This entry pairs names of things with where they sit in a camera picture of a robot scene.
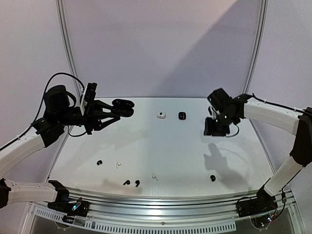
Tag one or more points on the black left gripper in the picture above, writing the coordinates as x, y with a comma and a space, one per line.
92, 115

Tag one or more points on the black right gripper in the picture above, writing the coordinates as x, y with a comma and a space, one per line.
215, 129

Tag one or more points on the large black charging case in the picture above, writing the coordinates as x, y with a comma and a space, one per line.
122, 107

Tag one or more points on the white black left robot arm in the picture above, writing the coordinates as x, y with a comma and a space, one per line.
41, 134

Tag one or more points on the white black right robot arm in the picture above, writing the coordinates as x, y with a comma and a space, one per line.
225, 110

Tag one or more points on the small black charging case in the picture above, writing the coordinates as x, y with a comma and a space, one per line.
182, 116

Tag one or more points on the white earbud charging case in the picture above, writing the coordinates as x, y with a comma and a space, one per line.
161, 115

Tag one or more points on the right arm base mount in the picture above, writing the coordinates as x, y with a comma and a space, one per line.
262, 203

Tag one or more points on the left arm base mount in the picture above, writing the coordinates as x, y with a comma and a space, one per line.
71, 208

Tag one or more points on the front aluminium rail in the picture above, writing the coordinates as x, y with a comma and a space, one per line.
162, 208

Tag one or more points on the perforated metal cable tray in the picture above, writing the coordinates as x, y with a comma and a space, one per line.
49, 222

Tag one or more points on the left aluminium frame post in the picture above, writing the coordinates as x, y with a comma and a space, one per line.
65, 37

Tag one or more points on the aluminium frame post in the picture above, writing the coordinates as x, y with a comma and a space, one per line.
65, 37
256, 45

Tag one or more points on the right aluminium frame post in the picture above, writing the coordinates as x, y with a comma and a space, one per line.
256, 45

